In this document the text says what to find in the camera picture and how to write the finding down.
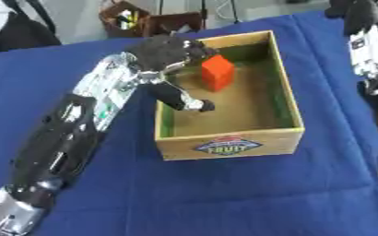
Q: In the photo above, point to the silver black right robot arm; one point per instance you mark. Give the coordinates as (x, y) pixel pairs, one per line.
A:
(367, 46)

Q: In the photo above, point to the orange-red rectangular block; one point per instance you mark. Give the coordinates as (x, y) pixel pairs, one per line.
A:
(217, 72)

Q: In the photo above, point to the black tripod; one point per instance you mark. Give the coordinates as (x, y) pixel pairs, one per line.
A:
(203, 8)

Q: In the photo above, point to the tan cardboard box green inside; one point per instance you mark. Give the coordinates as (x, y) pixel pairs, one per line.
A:
(235, 123)

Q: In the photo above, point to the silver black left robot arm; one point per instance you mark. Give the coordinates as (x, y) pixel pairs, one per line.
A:
(63, 144)

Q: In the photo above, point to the brown cardboard box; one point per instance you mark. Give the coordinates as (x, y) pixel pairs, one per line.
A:
(174, 23)

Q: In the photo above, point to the black bag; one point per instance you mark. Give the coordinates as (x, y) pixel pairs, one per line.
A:
(21, 34)

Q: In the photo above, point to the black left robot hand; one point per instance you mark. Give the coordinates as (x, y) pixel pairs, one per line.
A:
(161, 53)

